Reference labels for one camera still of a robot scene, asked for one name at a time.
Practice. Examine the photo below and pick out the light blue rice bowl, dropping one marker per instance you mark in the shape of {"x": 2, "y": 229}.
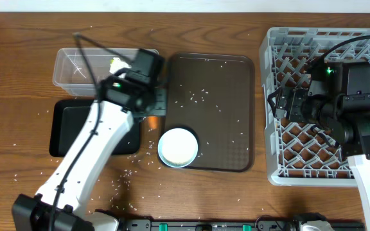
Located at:
{"x": 177, "y": 148}

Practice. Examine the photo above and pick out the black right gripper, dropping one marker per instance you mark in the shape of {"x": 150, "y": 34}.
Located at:
{"x": 288, "y": 103}

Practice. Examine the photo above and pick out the clear plastic bin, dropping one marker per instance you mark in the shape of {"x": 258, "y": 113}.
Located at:
{"x": 72, "y": 75}

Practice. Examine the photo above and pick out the brown serving tray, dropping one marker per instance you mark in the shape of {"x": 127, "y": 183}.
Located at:
{"x": 212, "y": 96}

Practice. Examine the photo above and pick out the black plastic bin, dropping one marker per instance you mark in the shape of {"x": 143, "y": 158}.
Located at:
{"x": 68, "y": 119}

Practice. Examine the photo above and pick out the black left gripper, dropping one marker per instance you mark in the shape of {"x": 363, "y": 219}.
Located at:
{"x": 160, "y": 101}

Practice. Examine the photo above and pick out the white napkin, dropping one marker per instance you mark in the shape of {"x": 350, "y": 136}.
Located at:
{"x": 117, "y": 64}

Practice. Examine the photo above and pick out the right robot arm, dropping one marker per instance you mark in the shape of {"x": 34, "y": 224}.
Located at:
{"x": 337, "y": 100}

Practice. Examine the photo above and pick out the black rail at table edge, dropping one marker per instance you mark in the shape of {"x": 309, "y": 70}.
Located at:
{"x": 311, "y": 221}

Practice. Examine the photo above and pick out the orange carrot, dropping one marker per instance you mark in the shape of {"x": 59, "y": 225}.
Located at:
{"x": 153, "y": 122}

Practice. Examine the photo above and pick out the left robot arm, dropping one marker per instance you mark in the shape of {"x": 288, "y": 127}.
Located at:
{"x": 60, "y": 203}

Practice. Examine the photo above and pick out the grey dishwasher rack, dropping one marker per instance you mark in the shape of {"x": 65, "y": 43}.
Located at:
{"x": 295, "y": 155}

